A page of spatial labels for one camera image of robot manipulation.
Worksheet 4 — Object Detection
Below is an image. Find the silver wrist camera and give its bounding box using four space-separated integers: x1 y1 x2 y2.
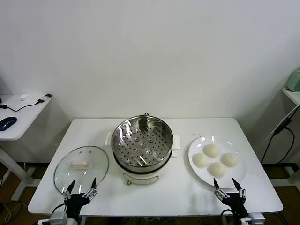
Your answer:
248 212 267 225
37 211 69 225

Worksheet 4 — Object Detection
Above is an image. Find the pale green appliance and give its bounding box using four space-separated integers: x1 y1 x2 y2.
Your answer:
286 67 300 92

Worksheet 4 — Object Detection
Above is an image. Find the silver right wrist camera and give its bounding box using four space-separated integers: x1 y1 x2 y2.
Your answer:
248 212 267 225

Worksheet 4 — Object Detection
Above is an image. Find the stainless steel steamer basket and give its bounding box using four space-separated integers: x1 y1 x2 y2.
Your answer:
104 114 182 170

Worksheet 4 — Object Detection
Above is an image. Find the white side desk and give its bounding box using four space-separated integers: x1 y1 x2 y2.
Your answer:
0 93 72 201

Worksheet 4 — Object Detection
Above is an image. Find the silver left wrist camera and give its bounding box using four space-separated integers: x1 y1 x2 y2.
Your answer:
37 211 69 225

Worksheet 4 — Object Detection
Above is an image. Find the thin black desk cable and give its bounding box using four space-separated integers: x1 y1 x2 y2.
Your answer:
0 99 45 112

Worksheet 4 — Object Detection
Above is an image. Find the white side table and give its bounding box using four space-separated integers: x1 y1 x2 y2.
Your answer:
261 86 300 187

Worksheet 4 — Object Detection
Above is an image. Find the white steamed baozi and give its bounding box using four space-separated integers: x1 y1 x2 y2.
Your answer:
208 162 227 178
203 143 220 158
221 152 239 168
192 153 209 169

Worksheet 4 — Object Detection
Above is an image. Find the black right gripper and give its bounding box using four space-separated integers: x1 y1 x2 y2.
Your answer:
212 177 249 220

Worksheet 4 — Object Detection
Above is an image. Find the blue computer mouse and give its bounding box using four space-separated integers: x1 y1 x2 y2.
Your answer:
0 116 18 131

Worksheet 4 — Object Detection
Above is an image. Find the white electric cooker base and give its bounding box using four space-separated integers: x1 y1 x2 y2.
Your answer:
112 150 180 188

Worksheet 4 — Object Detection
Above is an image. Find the round glass pot lid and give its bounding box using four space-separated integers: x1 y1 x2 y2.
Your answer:
53 145 110 197

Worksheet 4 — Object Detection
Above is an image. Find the black power adapter cable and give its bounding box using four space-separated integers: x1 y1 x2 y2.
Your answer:
260 107 300 165

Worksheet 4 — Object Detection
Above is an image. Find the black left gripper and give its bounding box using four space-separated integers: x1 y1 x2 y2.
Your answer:
61 177 98 218

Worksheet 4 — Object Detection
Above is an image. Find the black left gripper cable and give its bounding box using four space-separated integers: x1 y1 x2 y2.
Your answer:
51 203 66 215

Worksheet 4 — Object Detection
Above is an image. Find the white round plate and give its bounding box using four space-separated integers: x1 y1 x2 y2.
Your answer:
188 135 248 189

